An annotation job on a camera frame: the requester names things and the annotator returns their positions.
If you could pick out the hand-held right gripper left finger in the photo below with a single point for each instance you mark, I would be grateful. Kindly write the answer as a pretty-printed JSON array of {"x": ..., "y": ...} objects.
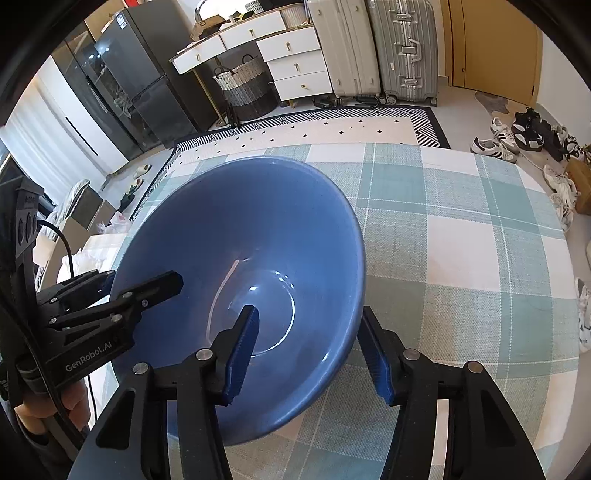
[{"x": 242, "y": 350}]

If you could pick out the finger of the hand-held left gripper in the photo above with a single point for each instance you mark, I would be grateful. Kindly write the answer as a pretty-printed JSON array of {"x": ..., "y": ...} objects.
[
  {"x": 157, "y": 288},
  {"x": 78, "y": 288}
]

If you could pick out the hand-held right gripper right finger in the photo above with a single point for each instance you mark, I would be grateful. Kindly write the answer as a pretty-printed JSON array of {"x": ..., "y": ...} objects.
[{"x": 376, "y": 364}]

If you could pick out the dark blue bowl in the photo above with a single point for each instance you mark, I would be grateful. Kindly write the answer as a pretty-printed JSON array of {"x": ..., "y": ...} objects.
[{"x": 277, "y": 230}]

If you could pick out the person's left hand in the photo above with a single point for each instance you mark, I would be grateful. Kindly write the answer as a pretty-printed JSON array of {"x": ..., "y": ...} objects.
[{"x": 76, "y": 401}]

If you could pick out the beige low cabinet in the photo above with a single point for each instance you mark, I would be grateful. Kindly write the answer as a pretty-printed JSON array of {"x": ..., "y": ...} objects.
[{"x": 78, "y": 212}]

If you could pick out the dark green slipper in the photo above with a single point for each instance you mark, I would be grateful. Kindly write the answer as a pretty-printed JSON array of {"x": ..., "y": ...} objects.
[{"x": 128, "y": 196}]

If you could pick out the beige slipper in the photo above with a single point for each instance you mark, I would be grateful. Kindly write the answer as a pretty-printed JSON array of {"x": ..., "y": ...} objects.
[{"x": 142, "y": 171}]

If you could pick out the teal checked tablecloth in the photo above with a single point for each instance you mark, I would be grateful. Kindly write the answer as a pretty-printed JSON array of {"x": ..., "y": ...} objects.
[{"x": 461, "y": 277}]

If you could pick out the white curtain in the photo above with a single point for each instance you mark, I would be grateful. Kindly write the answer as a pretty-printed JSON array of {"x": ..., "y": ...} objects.
[{"x": 32, "y": 157}]

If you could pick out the white wardrobe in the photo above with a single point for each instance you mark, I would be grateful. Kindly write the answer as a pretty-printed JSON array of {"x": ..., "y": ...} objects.
[{"x": 78, "y": 124}]

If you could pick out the black refrigerator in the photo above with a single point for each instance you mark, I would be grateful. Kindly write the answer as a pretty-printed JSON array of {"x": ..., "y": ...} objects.
[{"x": 157, "y": 78}]

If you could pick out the white striped sneakers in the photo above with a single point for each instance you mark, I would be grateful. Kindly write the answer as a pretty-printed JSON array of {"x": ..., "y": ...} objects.
[{"x": 584, "y": 314}]

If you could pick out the woven laundry basket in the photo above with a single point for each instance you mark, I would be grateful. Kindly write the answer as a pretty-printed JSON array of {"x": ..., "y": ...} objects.
[{"x": 247, "y": 92}]

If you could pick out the open cardboard box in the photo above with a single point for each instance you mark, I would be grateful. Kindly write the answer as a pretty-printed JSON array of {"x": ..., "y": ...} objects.
[{"x": 210, "y": 27}]

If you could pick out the white dressing table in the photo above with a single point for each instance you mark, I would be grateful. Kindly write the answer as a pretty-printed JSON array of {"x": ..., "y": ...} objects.
[{"x": 291, "y": 55}]

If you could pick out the pile of shoes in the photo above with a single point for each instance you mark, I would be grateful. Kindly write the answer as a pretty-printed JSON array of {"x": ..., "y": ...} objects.
[{"x": 526, "y": 134}]

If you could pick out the small brown cardboard box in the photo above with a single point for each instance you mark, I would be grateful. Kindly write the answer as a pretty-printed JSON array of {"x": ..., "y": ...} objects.
[{"x": 581, "y": 180}]

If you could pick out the white framed mirror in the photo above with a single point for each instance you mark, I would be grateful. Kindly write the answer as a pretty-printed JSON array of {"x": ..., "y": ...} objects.
[{"x": 202, "y": 9}]

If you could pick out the white suitcase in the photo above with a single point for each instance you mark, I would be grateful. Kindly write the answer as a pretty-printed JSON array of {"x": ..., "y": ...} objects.
[{"x": 344, "y": 50}]

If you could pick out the silver suitcase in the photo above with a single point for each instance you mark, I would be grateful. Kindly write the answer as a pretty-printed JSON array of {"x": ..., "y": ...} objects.
[{"x": 401, "y": 50}]

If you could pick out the tan wooden door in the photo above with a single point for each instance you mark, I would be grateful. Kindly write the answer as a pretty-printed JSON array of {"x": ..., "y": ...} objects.
[{"x": 494, "y": 46}]

